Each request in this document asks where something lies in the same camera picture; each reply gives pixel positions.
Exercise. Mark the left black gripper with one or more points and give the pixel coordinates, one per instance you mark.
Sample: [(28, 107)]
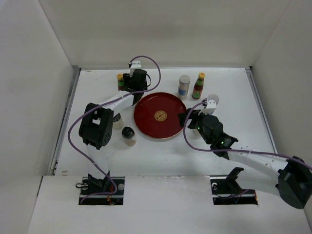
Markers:
[(127, 79)]

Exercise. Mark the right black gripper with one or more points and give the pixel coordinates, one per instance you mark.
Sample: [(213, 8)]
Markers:
[(193, 114)]

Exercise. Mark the tall pearl jar blue label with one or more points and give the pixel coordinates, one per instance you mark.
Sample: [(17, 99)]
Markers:
[(183, 87)]

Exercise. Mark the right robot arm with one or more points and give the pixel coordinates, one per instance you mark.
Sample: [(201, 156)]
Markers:
[(289, 178)]

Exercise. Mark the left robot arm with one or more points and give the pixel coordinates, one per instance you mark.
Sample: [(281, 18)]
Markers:
[(97, 121)]

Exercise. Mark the left ketchup bottle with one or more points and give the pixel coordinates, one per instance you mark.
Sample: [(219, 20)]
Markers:
[(120, 82)]

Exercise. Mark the ketchup bottle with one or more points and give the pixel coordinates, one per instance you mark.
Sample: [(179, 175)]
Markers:
[(120, 82), (198, 87)]

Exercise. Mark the black-lid shaker right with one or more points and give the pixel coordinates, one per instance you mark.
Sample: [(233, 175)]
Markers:
[(196, 132)]

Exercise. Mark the black-lid shaker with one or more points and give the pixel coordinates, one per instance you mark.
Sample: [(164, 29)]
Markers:
[(117, 122), (129, 136), (196, 132)]

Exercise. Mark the red round tray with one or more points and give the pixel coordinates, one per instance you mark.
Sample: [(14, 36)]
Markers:
[(156, 115)]

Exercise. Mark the right ketchup bottle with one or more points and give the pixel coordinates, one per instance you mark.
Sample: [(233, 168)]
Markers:
[(198, 87)]

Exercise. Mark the black-lid shaker far left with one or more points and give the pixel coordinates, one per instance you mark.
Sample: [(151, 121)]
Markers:
[(117, 122)]

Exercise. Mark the black-lid shaker front left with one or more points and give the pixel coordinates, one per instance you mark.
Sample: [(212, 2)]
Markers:
[(129, 136)]

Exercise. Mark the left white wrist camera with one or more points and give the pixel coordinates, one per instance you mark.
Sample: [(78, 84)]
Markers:
[(133, 65)]

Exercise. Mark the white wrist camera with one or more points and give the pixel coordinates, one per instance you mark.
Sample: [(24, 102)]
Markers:
[(133, 65), (209, 106)]

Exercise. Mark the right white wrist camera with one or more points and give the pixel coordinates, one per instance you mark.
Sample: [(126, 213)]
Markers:
[(209, 106)]

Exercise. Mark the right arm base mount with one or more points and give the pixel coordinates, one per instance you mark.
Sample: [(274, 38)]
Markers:
[(226, 191)]

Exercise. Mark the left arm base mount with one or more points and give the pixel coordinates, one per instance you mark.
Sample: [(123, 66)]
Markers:
[(94, 191)]

